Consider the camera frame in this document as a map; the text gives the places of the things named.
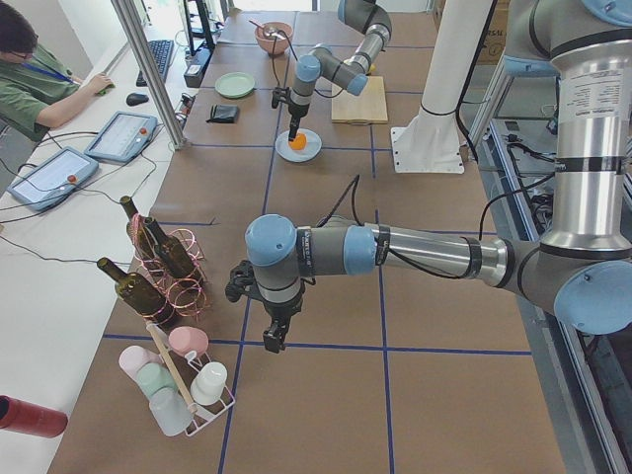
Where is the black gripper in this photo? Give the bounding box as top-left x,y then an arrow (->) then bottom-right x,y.
288,102 -> 308,139
263,294 -> 303,353

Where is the orange fruit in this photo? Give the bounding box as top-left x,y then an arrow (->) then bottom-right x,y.
288,132 -> 307,151

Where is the light blue plate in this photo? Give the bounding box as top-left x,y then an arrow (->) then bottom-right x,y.
275,128 -> 322,163

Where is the light green plate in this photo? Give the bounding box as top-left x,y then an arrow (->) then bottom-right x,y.
214,72 -> 256,99

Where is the folded grey cloth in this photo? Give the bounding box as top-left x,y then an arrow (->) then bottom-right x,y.
206,104 -> 240,123

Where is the wooden cutting board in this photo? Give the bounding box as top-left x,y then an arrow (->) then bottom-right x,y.
332,76 -> 388,124

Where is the white cup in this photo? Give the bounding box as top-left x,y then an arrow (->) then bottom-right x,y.
191,361 -> 227,406

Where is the pink bowl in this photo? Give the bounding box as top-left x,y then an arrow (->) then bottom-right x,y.
254,22 -> 293,56

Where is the metal scoop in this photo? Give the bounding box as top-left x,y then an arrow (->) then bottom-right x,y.
249,19 -> 286,39

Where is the pale blue cup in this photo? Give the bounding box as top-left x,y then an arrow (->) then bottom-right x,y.
149,387 -> 194,436

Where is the upper dark wine bottle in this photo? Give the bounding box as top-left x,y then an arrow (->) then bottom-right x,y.
143,216 -> 200,280

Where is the dark wine bottle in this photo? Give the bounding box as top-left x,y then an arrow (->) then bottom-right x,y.
97,257 -> 180,330
143,216 -> 200,280
119,196 -> 155,261

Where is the pale green cup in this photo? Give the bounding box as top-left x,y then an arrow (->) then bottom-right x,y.
135,362 -> 177,399

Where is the pale pink cup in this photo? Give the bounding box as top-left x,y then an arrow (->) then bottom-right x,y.
118,346 -> 163,380

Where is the lower dark wine bottle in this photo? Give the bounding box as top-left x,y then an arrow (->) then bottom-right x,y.
97,257 -> 180,330

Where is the black keyboard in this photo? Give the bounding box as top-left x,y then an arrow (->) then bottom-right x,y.
147,39 -> 175,82

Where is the black computer mouse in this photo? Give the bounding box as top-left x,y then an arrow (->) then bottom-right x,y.
125,93 -> 149,107

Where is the far teach pendant tablet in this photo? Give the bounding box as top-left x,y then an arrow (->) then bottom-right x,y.
84,111 -> 158,164

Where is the teach pendant tablet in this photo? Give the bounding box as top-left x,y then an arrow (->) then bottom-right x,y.
8,147 -> 99,211
84,111 -> 158,164

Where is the cardboard box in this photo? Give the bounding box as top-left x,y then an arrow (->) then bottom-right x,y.
477,0 -> 510,65

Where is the near teach pendant tablet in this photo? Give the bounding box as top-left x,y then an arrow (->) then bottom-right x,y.
8,147 -> 99,211

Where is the person in green shirt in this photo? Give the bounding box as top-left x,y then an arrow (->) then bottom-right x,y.
1,2 -> 115,142

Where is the red cylinder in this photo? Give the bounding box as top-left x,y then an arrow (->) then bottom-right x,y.
1,395 -> 68,438

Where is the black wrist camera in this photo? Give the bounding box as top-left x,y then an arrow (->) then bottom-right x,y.
271,87 -> 290,109
224,260 -> 261,303

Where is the white wire cup rack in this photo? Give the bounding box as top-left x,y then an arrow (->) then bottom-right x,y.
146,323 -> 235,437

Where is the wooden rack handle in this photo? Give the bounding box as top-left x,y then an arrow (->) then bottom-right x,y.
146,324 -> 198,414

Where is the copper wire bottle rack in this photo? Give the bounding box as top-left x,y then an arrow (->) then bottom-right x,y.
135,228 -> 208,322

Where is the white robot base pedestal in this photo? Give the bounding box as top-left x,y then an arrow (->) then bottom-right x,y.
391,0 -> 496,174

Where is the aluminium frame post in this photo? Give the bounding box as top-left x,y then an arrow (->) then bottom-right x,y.
111,0 -> 187,150

